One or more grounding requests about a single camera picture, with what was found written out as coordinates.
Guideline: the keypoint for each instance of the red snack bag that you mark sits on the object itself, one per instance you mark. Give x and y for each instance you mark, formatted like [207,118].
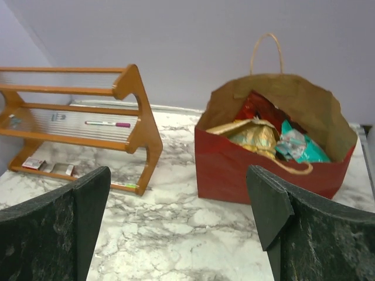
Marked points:
[257,106]

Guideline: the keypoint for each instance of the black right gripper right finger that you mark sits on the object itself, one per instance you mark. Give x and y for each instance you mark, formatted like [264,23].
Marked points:
[307,236]

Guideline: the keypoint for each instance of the teal snack packet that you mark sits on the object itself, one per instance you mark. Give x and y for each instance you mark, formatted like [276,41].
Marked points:
[299,147]

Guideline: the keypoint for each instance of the gold chips bag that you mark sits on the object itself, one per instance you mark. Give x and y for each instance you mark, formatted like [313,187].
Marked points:
[255,135]

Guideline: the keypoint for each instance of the red paper bag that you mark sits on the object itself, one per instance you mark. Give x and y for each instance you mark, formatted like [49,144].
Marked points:
[221,165]

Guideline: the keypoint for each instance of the wooden three-tier shelf rack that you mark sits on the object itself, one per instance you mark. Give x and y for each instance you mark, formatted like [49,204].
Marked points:
[36,126]

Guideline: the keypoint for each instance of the grey binder clip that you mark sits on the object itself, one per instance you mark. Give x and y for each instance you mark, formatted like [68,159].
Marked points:
[58,117]

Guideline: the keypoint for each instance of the white pink marker pen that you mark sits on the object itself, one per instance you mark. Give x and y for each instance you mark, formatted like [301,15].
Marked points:
[104,123]

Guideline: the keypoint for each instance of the green yellow marker pen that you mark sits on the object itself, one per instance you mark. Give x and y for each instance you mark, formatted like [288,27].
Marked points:
[125,186]

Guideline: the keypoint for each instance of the red white small box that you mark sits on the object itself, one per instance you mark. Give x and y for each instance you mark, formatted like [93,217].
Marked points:
[32,163]

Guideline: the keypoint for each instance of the small grey clip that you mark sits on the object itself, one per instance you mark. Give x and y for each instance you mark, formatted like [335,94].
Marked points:
[14,121]

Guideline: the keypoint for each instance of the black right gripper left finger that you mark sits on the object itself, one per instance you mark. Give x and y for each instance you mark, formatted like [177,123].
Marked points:
[53,236]

